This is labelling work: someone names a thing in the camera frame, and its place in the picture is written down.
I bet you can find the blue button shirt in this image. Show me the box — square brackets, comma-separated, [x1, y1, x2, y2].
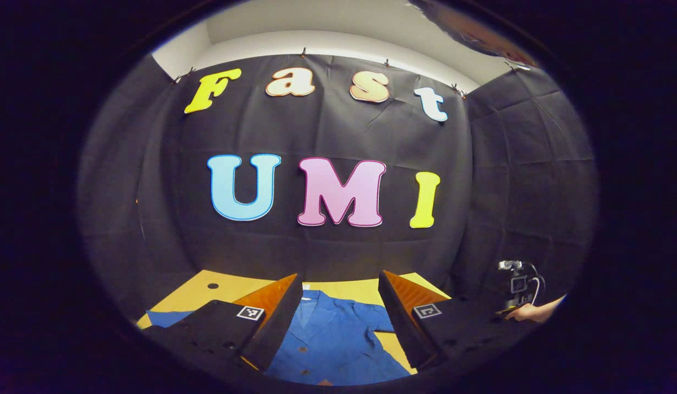
[146, 289, 413, 386]

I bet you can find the row of small cloth clips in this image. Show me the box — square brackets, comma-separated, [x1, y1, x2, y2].
[171, 48, 530, 99]

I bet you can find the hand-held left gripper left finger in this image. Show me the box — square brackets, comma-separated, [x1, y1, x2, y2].
[144, 274, 304, 373]

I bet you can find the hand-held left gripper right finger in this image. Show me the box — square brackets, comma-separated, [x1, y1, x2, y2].
[378, 270, 514, 370]

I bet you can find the black backdrop cloth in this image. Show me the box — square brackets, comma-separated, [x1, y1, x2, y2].
[76, 52, 599, 323]

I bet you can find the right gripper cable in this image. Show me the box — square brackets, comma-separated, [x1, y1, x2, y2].
[527, 263, 547, 307]

